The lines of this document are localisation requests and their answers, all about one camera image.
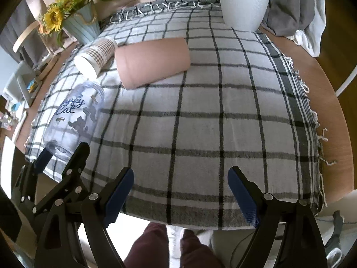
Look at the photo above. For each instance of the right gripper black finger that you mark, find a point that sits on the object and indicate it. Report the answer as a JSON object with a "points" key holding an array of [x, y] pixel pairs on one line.
{"points": [[71, 180], [26, 182]]}

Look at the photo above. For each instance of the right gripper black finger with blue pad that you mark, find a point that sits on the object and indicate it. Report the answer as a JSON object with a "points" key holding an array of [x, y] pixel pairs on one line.
{"points": [[99, 210], [302, 244]]}

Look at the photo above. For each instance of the clear glass happy cat cup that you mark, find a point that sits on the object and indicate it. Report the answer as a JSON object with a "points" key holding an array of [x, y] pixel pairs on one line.
{"points": [[74, 121]]}

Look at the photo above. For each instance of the checked paper cup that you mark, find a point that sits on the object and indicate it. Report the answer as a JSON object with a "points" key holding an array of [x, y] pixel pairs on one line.
{"points": [[91, 60]]}

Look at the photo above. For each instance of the pink ceramic cup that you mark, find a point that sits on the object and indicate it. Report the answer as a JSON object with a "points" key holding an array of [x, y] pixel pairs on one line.
{"points": [[146, 62]]}

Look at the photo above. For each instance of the white shelf with items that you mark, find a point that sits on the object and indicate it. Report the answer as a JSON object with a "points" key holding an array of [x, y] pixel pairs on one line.
{"points": [[22, 85]]}

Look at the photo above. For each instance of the wooden chair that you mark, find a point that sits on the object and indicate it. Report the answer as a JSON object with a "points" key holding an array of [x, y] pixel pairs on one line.
{"points": [[32, 38]]}

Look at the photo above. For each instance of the light blue sunflower vase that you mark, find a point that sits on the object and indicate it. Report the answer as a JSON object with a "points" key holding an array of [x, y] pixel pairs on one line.
{"points": [[83, 24]]}

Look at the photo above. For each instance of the grey white plaid blanket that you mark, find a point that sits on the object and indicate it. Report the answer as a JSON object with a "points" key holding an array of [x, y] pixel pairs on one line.
{"points": [[241, 103]]}

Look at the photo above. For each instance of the yellow sunflower bouquet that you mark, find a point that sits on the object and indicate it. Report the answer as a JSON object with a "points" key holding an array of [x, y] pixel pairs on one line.
{"points": [[52, 20]]}

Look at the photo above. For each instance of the white cloth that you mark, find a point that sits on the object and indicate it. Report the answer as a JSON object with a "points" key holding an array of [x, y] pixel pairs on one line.
{"points": [[310, 38]]}

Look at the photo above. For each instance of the white ribbed plant pot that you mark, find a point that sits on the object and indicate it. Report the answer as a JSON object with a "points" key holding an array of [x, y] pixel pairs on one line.
{"points": [[243, 15]]}

